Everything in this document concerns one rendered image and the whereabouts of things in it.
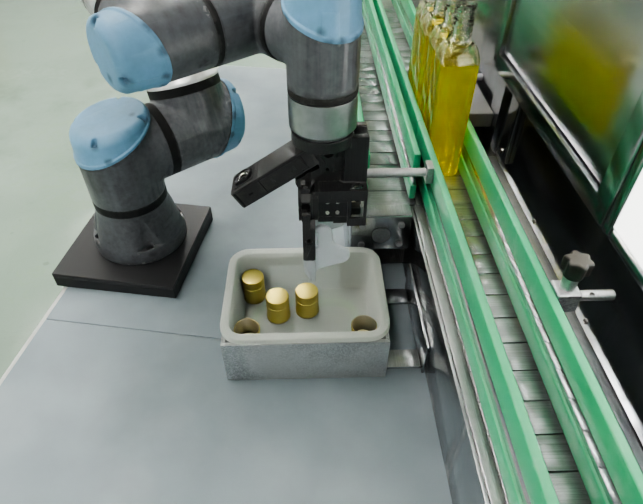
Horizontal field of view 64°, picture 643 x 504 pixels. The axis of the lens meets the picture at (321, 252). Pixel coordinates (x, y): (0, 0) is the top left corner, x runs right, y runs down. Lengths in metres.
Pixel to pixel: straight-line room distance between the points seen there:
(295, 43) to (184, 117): 0.35
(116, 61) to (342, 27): 0.20
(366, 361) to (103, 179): 0.46
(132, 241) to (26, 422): 0.29
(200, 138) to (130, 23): 0.34
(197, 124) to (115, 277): 0.28
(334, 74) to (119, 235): 0.48
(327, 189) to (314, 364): 0.25
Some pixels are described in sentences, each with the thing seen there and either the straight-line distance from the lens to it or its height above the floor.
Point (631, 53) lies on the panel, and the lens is 0.67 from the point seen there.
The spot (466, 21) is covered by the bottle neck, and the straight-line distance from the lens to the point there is 0.79.
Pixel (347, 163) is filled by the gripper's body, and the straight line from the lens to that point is 0.60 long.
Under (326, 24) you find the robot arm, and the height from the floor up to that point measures 1.20.
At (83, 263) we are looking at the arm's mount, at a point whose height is 0.78.
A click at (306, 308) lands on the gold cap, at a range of 0.76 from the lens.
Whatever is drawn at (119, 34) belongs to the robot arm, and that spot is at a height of 1.20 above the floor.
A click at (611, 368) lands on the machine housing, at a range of 0.76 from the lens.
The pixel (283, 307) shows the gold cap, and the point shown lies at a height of 0.80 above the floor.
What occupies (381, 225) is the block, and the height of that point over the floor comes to 0.87.
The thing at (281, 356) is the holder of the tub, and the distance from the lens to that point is 0.70.
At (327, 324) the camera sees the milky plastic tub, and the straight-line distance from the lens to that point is 0.77.
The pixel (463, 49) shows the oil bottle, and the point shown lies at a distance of 0.80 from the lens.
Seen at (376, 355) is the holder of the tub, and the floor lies 0.80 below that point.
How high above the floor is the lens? 1.37
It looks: 43 degrees down
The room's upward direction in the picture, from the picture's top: straight up
